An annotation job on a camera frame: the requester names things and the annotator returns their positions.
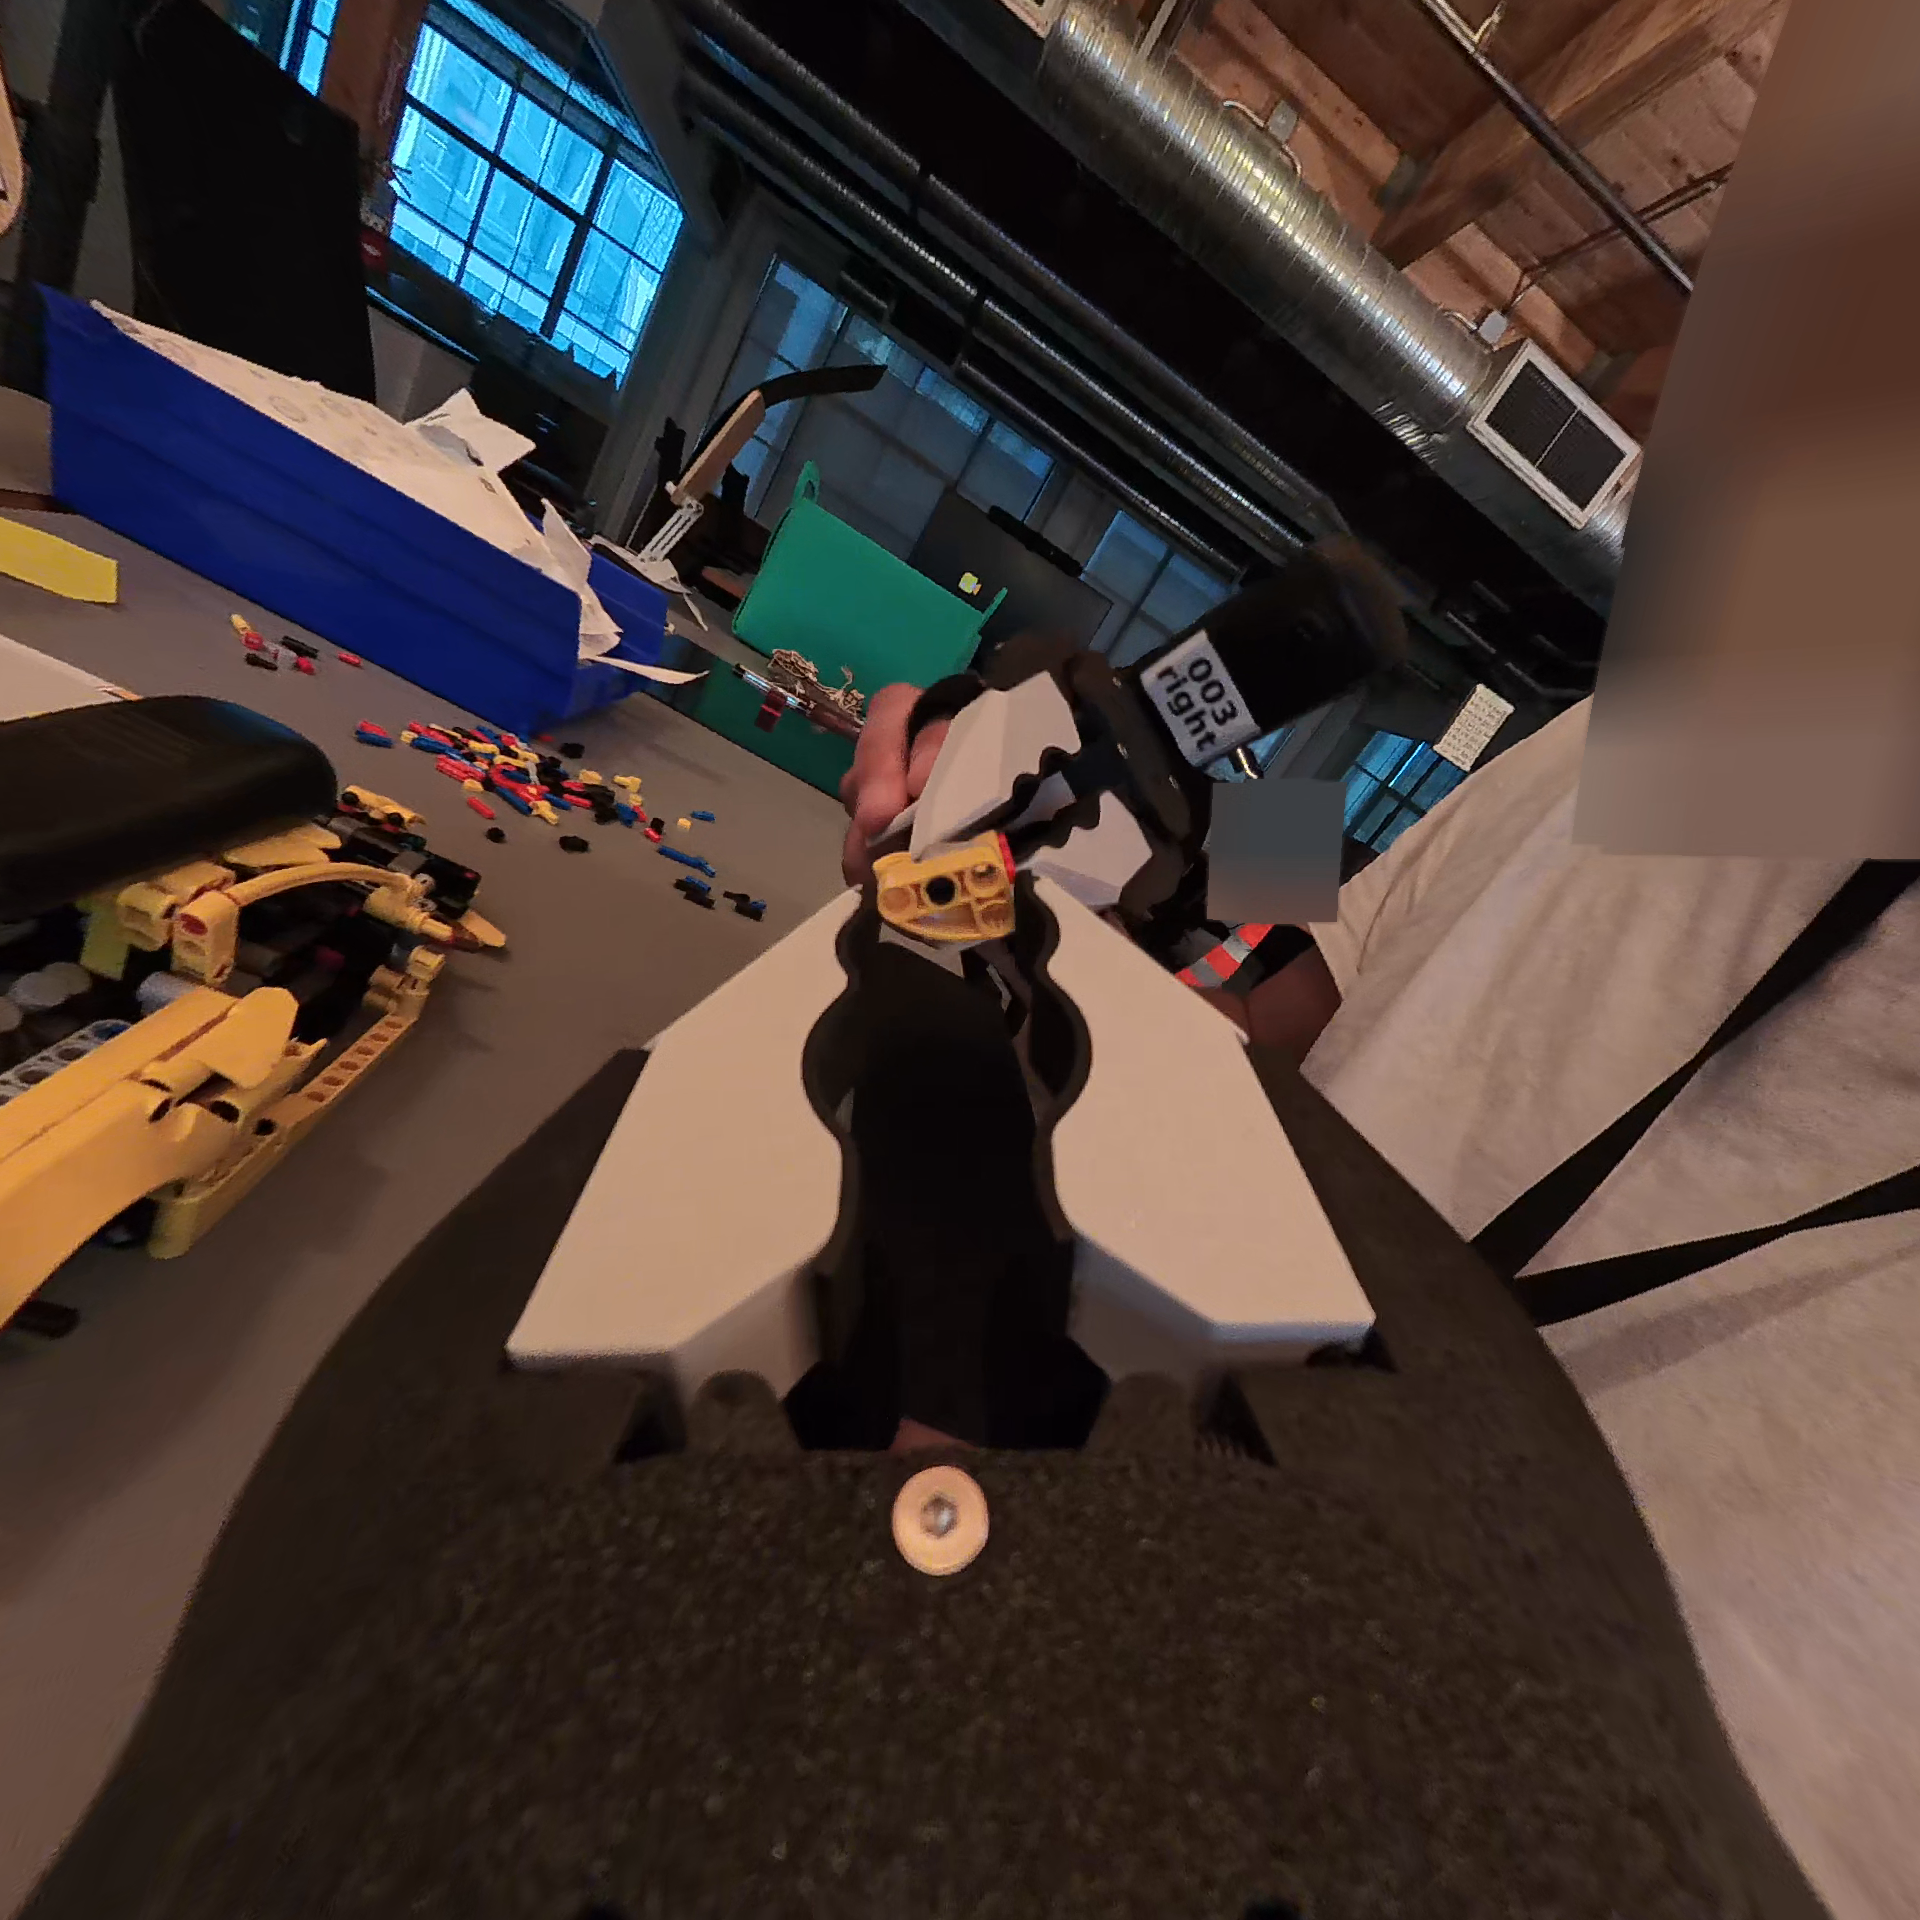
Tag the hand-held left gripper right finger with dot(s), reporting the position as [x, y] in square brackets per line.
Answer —
[1201, 1200]

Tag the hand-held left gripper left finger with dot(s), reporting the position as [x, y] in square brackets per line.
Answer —
[705, 1213]

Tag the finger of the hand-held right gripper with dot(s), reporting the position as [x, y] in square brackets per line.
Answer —
[989, 749]
[1101, 858]

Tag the small yellow curved panel brick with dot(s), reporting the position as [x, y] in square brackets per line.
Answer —
[945, 892]

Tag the grey desk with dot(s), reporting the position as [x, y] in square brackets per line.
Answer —
[451, 1125]

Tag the person's right hand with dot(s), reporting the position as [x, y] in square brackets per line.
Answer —
[884, 764]

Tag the orange traffic cone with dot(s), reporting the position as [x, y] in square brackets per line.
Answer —
[1231, 956]

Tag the green plastic bin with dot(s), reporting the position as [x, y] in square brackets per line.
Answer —
[855, 599]

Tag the white hanging paper sign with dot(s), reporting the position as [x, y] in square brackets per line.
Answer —
[1472, 722]

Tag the white air vent grille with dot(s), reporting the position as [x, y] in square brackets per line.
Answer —
[1553, 433]

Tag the wide paned window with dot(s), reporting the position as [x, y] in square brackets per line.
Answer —
[900, 405]

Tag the pile of small coloured pins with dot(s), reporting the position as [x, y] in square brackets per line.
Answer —
[523, 780]

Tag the yellow brick toy car model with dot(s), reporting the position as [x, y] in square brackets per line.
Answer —
[181, 1079]

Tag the person's white shirt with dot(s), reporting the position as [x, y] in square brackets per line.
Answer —
[1723, 1499]

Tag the black foam capsule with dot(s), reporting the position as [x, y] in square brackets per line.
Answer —
[149, 796]

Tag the large paned window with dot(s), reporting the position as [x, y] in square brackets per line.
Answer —
[523, 195]

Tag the blue plastic bin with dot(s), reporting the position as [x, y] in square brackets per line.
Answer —
[300, 509]

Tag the building instruction booklet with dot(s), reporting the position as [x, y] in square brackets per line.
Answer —
[53, 675]

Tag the yellow paper scrap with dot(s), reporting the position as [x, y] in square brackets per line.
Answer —
[53, 560]

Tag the black monitor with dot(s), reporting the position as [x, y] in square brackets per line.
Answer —
[240, 195]

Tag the silver ventilation duct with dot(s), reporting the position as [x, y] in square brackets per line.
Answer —
[1276, 195]

